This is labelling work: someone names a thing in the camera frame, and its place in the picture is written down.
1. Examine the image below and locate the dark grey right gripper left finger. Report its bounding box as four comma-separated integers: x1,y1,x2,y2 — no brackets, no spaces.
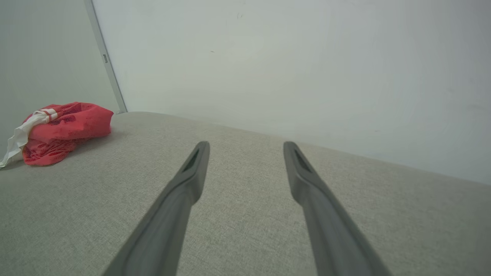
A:
102,141,211,276

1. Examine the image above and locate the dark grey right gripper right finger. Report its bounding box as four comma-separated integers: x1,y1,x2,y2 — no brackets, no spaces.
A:
283,141,392,276

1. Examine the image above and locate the red jersey with white trim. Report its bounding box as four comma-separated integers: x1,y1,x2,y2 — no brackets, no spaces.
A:
0,102,114,168

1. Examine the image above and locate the grey metal frame bar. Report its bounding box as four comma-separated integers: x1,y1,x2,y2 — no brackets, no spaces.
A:
84,0,128,114

